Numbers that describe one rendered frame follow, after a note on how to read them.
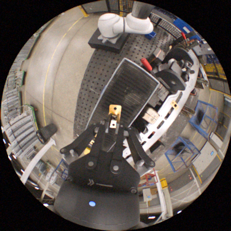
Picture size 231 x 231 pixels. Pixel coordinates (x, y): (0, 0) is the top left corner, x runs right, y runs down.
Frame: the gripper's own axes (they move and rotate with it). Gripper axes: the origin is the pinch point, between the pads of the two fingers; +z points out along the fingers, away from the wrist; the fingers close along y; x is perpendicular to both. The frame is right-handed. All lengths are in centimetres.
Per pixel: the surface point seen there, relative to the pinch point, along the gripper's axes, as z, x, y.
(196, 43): 2, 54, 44
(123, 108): 4.1, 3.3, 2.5
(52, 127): 104, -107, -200
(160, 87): 12.8, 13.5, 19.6
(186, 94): 20, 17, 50
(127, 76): 4.2, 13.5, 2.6
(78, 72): 120, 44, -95
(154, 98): 10.4, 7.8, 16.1
